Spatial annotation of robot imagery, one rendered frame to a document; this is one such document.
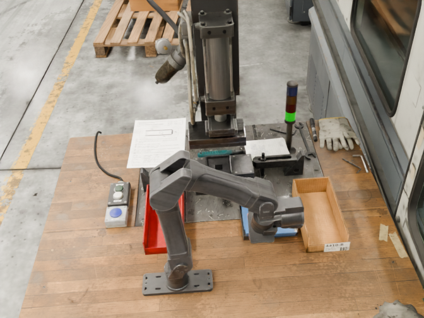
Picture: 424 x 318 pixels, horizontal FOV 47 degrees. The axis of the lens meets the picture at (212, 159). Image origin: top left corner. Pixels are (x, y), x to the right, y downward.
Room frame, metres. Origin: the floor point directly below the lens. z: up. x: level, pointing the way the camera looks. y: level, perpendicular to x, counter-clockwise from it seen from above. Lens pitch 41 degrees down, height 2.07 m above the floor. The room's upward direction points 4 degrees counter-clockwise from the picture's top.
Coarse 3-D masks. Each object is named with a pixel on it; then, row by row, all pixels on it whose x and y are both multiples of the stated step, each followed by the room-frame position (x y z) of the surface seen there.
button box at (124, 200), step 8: (96, 136) 1.54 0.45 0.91; (96, 144) 1.49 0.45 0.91; (96, 152) 1.44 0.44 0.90; (96, 160) 1.39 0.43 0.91; (112, 176) 1.29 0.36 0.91; (112, 184) 1.23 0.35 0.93; (120, 184) 1.22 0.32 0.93; (128, 184) 1.22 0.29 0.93; (112, 192) 1.19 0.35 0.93; (128, 192) 1.18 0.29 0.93; (112, 200) 1.15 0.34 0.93; (120, 200) 1.15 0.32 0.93; (128, 200) 1.15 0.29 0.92; (128, 208) 1.13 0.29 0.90
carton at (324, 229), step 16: (304, 192) 1.15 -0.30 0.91; (320, 192) 1.14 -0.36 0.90; (304, 208) 1.08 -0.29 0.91; (320, 208) 1.07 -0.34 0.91; (336, 208) 1.02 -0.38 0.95; (304, 224) 0.95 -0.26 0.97; (320, 224) 1.00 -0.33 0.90; (336, 224) 1.00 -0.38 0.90; (304, 240) 0.93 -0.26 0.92; (320, 240) 0.94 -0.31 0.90; (336, 240) 0.93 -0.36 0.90
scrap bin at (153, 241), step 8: (144, 216) 1.04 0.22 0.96; (152, 216) 1.09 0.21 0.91; (144, 224) 1.01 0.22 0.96; (152, 224) 1.05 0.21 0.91; (144, 232) 0.97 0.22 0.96; (152, 232) 1.02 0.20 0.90; (160, 232) 1.02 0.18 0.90; (144, 240) 0.95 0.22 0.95; (152, 240) 0.98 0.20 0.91; (160, 240) 0.98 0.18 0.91; (144, 248) 0.93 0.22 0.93; (152, 248) 0.93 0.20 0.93; (160, 248) 0.93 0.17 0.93
